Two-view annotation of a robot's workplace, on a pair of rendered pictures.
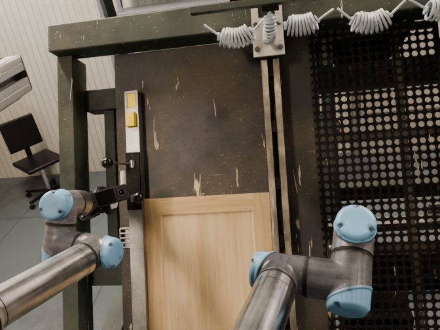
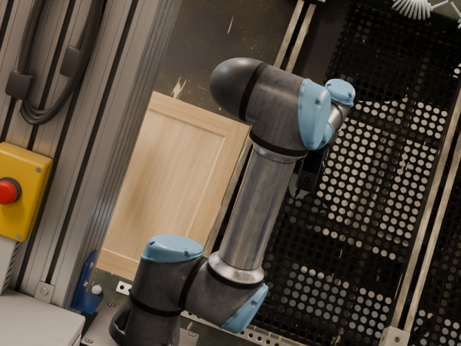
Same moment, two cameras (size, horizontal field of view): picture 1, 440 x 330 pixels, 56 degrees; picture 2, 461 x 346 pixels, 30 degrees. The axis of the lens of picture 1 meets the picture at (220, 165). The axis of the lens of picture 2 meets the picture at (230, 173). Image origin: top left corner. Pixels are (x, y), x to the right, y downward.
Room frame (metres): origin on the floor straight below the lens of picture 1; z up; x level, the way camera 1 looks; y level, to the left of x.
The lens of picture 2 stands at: (-1.34, 0.24, 1.88)
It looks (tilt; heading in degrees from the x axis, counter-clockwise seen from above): 15 degrees down; 351
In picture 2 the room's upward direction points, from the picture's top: 20 degrees clockwise
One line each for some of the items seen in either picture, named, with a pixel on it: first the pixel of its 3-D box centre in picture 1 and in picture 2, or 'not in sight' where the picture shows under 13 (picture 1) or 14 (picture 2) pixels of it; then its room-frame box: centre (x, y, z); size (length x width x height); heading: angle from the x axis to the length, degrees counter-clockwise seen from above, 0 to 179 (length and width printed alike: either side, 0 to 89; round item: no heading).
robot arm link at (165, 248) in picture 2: not in sight; (170, 269); (0.31, 0.04, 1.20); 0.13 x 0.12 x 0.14; 67
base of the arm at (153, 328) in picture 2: not in sight; (149, 317); (0.31, 0.05, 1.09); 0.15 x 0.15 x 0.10
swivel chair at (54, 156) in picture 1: (36, 160); not in sight; (3.94, 1.84, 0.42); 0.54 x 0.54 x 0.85
